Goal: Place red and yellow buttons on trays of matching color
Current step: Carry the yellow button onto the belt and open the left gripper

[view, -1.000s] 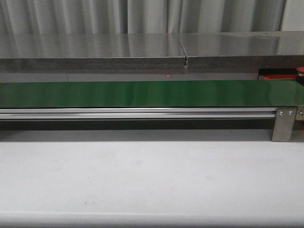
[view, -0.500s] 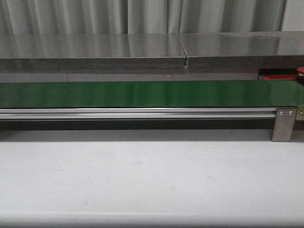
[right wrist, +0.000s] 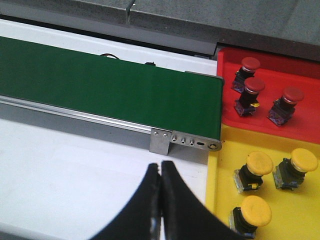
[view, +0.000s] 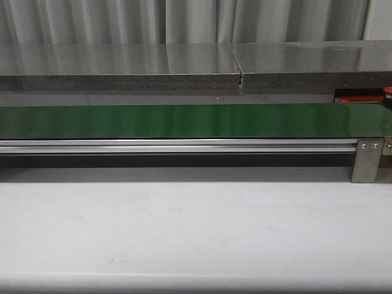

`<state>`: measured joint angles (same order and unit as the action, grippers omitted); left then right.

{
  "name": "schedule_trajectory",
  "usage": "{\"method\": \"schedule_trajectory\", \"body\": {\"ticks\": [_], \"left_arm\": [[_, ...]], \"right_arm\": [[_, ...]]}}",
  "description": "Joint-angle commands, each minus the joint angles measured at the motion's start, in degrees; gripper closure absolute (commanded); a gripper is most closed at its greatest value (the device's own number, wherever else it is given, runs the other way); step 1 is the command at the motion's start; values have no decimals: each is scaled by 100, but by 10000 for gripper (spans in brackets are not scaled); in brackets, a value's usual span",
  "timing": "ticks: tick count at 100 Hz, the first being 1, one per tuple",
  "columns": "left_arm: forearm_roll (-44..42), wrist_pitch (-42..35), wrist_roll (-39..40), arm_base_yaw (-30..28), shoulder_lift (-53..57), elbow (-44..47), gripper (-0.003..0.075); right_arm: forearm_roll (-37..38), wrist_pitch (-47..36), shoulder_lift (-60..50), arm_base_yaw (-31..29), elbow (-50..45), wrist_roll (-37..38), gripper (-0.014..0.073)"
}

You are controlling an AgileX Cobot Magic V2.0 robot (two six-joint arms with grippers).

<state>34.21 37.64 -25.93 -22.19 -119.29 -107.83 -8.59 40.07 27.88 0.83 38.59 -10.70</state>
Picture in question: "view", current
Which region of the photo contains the steel conveyor support bracket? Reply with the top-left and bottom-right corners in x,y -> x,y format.
351,138 -> 384,183

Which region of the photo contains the green conveyor belt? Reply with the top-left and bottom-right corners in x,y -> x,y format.
1,104 -> 391,140

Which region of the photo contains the right stainless steel table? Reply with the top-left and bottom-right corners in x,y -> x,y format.
232,40 -> 391,90

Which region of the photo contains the grey pleated curtain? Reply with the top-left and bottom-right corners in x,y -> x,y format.
1,1 -> 369,45

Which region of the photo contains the stainless steel table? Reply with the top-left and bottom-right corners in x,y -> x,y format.
1,43 -> 241,91
232,40 -> 391,90

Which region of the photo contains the small steel end bracket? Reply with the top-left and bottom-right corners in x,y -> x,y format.
382,136 -> 392,156

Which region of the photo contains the aluminium conveyor side rail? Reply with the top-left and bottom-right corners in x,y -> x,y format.
1,138 -> 358,156

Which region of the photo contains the red bin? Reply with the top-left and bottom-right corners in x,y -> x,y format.
334,95 -> 384,104

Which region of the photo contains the left stainless steel table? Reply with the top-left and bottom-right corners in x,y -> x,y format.
1,43 -> 241,91

